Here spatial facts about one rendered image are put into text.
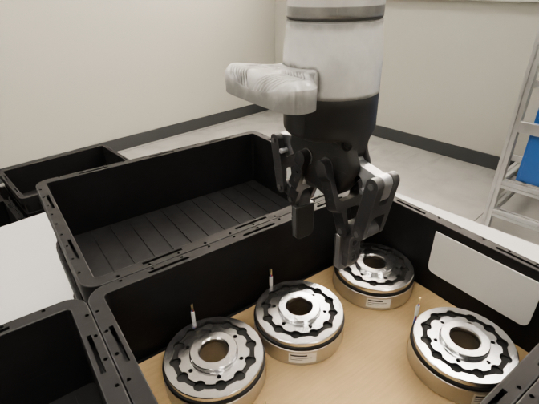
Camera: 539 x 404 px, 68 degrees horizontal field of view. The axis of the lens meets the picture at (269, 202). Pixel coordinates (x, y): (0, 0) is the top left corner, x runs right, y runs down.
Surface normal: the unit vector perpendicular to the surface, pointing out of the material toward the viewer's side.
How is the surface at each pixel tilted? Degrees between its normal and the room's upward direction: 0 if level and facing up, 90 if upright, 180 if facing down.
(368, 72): 89
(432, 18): 90
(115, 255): 0
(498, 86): 90
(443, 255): 90
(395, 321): 0
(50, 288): 0
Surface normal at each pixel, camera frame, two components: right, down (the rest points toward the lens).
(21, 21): 0.69, 0.35
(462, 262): -0.81, 0.29
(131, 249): -0.01, -0.88
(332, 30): -0.16, 0.44
